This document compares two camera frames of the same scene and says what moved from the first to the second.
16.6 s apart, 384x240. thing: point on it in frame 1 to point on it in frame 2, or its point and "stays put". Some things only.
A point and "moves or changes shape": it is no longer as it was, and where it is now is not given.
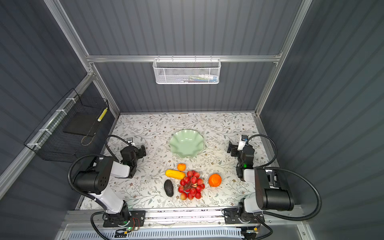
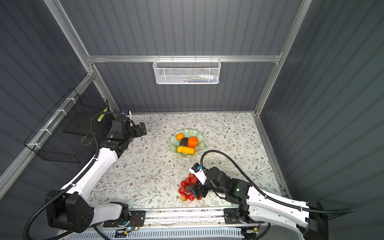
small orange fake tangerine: x=181 y=167 to x=180 y=136
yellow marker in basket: x=99 y=119 stays put
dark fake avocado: x=169 y=187 to x=183 y=142
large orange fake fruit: x=214 y=180 moves or changes shape
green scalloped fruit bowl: x=186 y=143 stays put
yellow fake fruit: x=175 y=174 to x=185 y=150
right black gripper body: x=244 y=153 to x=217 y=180
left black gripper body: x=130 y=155 to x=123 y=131
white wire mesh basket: x=186 y=71 stays put
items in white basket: x=200 y=78 stays put
